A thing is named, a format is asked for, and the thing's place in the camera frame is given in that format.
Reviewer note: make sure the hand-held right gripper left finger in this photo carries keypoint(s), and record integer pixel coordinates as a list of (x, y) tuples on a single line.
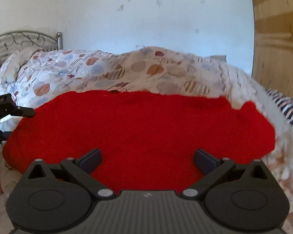
[(90, 160)]

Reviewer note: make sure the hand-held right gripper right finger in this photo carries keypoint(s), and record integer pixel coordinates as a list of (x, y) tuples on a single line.
[(205, 160)]

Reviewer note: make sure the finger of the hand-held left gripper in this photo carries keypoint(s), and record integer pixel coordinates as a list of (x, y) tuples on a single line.
[(26, 111)]

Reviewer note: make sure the red long-sleeved sweater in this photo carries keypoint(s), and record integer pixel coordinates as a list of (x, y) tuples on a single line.
[(141, 136)]

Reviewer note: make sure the patterned pillow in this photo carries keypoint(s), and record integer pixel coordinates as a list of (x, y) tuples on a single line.
[(7, 68)]

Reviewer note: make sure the metal bed headboard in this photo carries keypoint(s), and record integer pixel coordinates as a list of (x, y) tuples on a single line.
[(19, 39)]

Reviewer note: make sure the striped bed sheet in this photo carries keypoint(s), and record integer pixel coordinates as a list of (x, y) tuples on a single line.
[(289, 112)]

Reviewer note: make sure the grey pillow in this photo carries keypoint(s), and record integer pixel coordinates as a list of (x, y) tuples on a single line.
[(218, 58)]

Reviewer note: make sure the patterned white duvet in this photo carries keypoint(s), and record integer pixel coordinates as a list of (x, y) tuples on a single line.
[(136, 65)]

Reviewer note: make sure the wooden wardrobe panel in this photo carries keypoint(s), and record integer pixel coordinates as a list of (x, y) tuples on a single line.
[(278, 29)]

